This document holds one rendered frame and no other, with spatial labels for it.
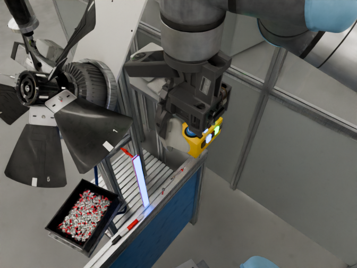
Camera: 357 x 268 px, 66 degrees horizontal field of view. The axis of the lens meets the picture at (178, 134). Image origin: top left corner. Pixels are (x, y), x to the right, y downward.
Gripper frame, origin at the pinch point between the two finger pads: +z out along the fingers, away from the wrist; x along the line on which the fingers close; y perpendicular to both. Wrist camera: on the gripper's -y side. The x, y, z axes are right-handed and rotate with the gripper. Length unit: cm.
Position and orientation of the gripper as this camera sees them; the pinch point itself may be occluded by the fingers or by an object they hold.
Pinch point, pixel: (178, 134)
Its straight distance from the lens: 51.4
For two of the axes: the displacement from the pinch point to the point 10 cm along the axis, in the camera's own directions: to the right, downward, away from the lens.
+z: 0.0, 6.1, 7.9
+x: 6.4, -6.1, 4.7
